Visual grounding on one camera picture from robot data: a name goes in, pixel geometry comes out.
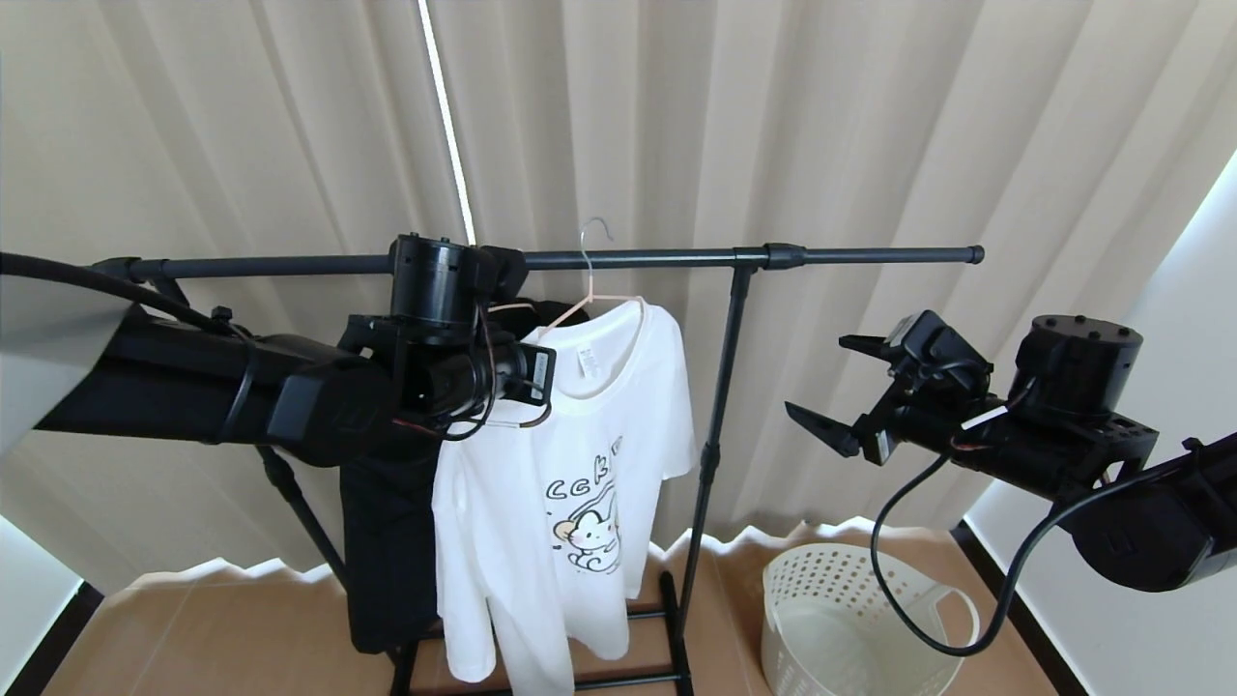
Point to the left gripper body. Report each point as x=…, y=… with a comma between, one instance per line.
x=483, y=377

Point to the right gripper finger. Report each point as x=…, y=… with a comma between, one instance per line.
x=821, y=427
x=865, y=345

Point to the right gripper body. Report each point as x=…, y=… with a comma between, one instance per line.
x=937, y=435

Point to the white garment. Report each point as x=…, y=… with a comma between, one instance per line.
x=541, y=454

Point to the black shorts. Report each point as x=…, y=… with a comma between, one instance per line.
x=387, y=551

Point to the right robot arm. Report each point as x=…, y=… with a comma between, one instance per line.
x=1073, y=367

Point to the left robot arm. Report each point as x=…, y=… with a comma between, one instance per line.
x=193, y=387

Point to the black clothes rack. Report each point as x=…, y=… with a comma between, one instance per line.
x=850, y=255

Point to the white laundry basket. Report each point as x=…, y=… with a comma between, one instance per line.
x=831, y=628

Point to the beige curtain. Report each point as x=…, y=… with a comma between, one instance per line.
x=821, y=126

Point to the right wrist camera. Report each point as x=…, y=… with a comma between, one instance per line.
x=937, y=353

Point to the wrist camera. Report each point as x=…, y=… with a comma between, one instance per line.
x=937, y=353
x=504, y=271

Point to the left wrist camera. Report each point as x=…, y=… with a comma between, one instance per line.
x=504, y=271

